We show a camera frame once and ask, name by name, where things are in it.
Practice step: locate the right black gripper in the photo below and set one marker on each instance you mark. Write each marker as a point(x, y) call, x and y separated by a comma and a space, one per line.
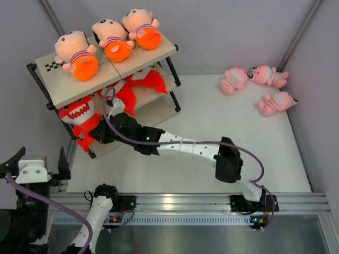
point(100, 133)

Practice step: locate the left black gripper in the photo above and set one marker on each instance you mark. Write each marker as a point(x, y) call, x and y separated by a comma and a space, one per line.
point(63, 173)

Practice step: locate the red plush fish white face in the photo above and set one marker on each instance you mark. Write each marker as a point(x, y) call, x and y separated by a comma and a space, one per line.
point(81, 115)

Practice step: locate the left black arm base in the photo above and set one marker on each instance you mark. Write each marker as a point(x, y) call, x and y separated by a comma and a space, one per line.
point(126, 203)

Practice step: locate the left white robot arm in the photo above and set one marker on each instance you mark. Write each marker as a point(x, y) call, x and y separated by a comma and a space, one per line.
point(27, 228)

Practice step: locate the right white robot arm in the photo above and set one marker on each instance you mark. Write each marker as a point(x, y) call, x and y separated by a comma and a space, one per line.
point(222, 155)

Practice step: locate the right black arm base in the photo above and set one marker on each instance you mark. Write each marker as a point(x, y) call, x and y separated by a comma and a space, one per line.
point(267, 203)

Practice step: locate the left doll orange pants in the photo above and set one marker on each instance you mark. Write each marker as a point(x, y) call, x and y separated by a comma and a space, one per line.
point(76, 55)

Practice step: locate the doll orange pants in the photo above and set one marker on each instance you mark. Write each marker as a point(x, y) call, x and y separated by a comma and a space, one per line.
point(143, 28)
point(76, 55)
point(112, 38)

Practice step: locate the middle doll orange pants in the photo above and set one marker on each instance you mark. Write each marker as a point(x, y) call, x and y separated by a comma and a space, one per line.
point(112, 38)

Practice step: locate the right doll orange pants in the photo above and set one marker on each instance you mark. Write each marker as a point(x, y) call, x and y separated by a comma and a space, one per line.
point(143, 28)

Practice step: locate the pink plush left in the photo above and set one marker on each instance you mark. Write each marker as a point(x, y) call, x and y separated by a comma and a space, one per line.
point(234, 79)

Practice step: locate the pink plush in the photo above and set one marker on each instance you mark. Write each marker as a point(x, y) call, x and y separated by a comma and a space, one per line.
point(277, 102)
point(234, 79)
point(266, 75)

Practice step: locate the pink plush top right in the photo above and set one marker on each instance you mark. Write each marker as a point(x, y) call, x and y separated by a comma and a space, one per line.
point(266, 75)

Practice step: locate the pink plush lower right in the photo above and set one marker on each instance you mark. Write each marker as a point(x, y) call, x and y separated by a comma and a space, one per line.
point(277, 102)

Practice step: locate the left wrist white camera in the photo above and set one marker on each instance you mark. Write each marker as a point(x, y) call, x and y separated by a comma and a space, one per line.
point(33, 170)

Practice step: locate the wrist white camera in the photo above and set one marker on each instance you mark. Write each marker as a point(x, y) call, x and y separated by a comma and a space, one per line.
point(116, 106)
point(33, 170)

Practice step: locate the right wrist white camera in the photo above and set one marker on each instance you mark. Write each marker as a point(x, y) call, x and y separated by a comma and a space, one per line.
point(116, 106)

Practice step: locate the aluminium mounting rail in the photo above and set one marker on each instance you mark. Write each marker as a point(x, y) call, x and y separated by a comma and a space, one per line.
point(214, 203)

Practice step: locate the white slotted cable duct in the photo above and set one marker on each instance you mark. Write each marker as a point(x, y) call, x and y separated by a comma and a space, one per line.
point(147, 219)

